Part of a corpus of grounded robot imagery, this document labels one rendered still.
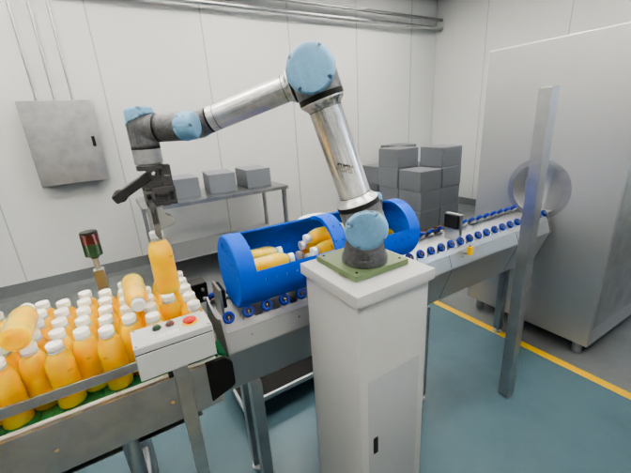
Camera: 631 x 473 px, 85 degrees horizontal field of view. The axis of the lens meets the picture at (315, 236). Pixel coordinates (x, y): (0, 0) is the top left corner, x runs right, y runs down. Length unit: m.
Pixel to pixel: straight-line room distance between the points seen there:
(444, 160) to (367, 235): 4.02
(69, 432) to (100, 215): 3.59
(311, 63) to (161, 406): 1.07
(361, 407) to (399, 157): 3.96
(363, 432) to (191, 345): 0.64
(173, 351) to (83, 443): 0.39
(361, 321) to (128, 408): 0.73
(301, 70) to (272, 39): 4.35
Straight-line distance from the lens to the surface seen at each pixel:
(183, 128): 1.00
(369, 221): 0.91
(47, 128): 4.37
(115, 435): 1.31
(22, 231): 4.74
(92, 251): 1.61
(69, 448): 1.31
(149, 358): 1.04
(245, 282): 1.24
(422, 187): 4.63
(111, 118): 4.59
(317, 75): 0.88
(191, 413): 1.22
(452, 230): 2.10
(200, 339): 1.05
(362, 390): 1.19
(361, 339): 1.07
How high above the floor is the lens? 1.62
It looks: 19 degrees down
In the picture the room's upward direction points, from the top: 4 degrees counter-clockwise
